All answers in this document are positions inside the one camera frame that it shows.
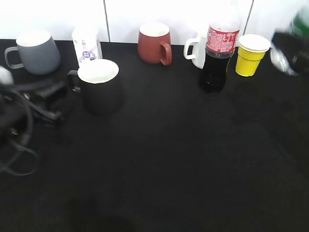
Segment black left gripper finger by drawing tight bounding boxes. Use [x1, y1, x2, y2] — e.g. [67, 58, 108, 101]
[29, 81, 68, 104]
[32, 107, 62, 124]

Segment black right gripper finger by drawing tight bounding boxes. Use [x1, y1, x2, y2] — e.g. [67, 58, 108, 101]
[271, 31, 309, 73]

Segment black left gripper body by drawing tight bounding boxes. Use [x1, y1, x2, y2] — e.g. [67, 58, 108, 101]
[0, 81, 36, 145]

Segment water bottle green label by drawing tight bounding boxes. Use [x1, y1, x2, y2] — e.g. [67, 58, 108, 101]
[270, 3, 309, 75]

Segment black ceramic mug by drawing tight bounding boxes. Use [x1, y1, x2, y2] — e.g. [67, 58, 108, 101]
[67, 59, 124, 115]

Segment yellow paper cup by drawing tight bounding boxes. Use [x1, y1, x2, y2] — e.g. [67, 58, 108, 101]
[236, 34, 271, 77]

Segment grey ceramic mug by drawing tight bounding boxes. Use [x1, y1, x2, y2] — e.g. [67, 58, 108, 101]
[4, 30, 61, 75]

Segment white blueberry milk carton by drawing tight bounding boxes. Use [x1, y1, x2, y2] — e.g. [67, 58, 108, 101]
[71, 26, 102, 67]

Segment cola bottle red label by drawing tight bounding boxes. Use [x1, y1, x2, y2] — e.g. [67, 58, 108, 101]
[199, 22, 241, 93]

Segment white ceramic mug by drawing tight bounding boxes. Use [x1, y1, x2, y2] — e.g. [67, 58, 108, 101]
[183, 31, 207, 69]

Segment red ceramic mug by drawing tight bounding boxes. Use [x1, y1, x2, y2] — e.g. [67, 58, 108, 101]
[138, 22, 172, 66]

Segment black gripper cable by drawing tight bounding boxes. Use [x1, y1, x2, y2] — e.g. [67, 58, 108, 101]
[0, 87, 41, 176]

